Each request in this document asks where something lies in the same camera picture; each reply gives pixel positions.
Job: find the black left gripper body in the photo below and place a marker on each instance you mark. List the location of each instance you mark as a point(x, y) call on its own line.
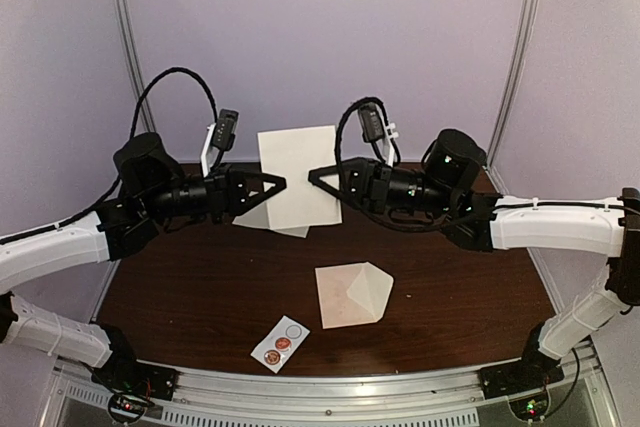
point(219, 202)

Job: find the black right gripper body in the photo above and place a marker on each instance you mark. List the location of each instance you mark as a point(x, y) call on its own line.
point(377, 194)

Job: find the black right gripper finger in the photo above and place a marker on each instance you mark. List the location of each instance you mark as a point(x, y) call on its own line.
point(318, 180)
point(341, 170)

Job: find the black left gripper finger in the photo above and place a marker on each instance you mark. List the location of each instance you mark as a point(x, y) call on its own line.
point(245, 178)
point(259, 196)

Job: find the cream letter paper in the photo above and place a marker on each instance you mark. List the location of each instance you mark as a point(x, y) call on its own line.
point(292, 154)

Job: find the cream envelope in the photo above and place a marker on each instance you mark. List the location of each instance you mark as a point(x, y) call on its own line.
point(352, 294)

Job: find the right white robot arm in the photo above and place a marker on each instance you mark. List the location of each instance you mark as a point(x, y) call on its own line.
point(487, 222)

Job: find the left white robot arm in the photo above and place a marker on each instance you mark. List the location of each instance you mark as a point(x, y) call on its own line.
point(155, 190)

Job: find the cream spare paper sheet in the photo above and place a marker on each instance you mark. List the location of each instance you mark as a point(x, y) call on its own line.
point(295, 229)

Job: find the sticker sheet with seals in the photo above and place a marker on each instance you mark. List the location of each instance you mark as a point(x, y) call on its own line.
point(280, 344)

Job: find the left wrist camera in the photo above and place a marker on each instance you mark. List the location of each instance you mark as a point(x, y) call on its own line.
point(219, 139)

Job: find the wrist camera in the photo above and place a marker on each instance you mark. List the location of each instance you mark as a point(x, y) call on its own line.
point(379, 133)
point(219, 139)

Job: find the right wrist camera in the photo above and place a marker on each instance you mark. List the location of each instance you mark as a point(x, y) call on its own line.
point(379, 133)

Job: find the left aluminium frame post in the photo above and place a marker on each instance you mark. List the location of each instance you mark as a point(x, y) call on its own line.
point(132, 63)

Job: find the aluminium frame post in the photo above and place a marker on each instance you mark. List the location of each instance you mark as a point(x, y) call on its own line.
point(132, 63)
point(524, 32)

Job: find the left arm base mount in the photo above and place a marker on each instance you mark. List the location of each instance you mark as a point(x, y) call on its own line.
point(134, 385)

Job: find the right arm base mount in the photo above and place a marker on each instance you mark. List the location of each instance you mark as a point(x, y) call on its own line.
point(525, 381)

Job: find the right aluminium frame post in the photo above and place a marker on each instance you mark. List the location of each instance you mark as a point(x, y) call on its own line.
point(524, 32)

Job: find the front aluminium rail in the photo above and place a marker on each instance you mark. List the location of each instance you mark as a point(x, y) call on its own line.
point(449, 397)

